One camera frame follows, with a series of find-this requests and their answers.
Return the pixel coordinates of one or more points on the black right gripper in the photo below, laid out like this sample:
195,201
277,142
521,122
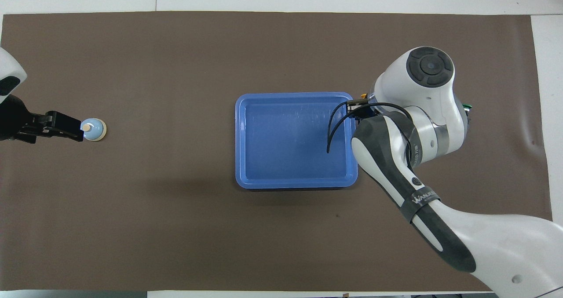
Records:
363,114

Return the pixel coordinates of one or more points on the blue plastic tray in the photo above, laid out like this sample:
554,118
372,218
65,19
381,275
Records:
281,157

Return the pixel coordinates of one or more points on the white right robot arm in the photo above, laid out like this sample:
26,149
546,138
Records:
431,96

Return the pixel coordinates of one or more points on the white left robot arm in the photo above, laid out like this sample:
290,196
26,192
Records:
9,67

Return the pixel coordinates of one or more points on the light blue desk bell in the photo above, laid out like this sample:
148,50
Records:
96,131

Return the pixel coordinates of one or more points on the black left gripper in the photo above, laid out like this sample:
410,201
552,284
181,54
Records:
26,124

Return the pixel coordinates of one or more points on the brown table mat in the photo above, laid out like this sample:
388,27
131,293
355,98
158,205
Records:
176,69

